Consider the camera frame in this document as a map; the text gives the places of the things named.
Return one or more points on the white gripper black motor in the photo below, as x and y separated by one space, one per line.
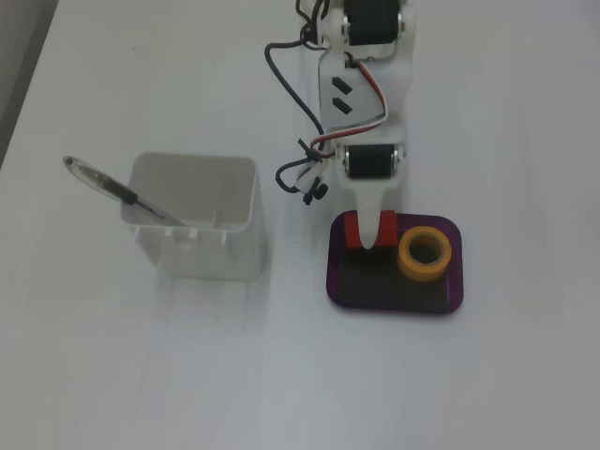
368 162

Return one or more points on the red cube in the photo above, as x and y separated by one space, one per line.
351 234

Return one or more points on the black ballpoint pen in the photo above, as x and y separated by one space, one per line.
117 190

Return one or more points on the white plastic pen holder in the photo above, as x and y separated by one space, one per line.
211 253

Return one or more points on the yellow tape roll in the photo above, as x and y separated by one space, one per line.
422 272

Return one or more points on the purple metal tray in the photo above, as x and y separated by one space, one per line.
389 295

